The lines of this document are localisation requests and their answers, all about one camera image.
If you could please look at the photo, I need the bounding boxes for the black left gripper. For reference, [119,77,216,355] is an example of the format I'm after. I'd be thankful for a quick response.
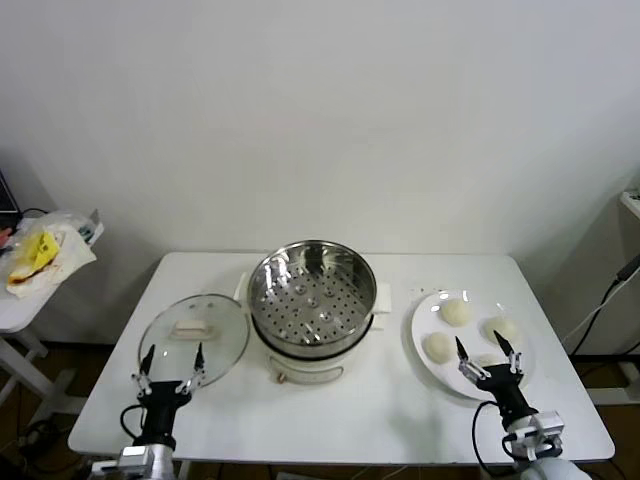
[131,342,208,447]

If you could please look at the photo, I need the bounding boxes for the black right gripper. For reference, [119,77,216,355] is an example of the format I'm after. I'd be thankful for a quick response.
[453,329,540,419]

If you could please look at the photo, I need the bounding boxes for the round glass pot lid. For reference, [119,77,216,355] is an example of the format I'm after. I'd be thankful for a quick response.
[137,292,251,392]

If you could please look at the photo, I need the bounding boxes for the stainless steel steamer basket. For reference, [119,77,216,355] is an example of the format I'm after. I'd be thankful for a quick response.
[234,240,395,354]

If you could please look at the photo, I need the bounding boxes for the white round plate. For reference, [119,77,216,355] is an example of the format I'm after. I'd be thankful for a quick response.
[410,288,538,402]

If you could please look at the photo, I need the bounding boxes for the white electric cooking pot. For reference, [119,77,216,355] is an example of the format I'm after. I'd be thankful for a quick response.
[242,299,387,386]

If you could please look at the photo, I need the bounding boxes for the clear plastic food bag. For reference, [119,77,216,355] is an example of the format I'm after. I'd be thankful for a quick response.
[4,209,99,301]

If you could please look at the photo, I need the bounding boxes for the white side table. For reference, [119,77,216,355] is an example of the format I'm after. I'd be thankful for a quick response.
[0,212,107,419]

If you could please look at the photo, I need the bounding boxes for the white floor power strip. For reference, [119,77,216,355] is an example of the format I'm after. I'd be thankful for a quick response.
[17,424,49,450]

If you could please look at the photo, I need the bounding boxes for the yellow packet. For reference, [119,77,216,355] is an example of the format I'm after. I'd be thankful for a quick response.
[19,229,60,270]

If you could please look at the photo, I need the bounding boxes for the white side desk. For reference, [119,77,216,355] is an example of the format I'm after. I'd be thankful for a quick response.
[588,188,640,407]

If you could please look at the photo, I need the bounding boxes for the laptop computer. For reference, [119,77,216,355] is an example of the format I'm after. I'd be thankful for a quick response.
[0,167,22,230]

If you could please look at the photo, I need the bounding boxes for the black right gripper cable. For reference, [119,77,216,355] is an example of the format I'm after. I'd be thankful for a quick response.
[471,399,521,479]

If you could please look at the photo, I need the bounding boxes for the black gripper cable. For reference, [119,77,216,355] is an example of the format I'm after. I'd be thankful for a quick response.
[118,402,149,446]
[471,399,521,479]

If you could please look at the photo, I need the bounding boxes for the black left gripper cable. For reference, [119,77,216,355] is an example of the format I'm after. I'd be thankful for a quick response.
[118,402,149,446]

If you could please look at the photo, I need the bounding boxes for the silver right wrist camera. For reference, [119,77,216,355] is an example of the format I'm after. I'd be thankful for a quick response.
[519,410,567,459]

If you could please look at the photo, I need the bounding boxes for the white cable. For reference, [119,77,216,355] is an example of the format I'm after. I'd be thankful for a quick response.
[558,279,622,349]

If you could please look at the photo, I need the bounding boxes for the black power adapter cable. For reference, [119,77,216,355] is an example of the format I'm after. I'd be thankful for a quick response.
[569,248,640,357]

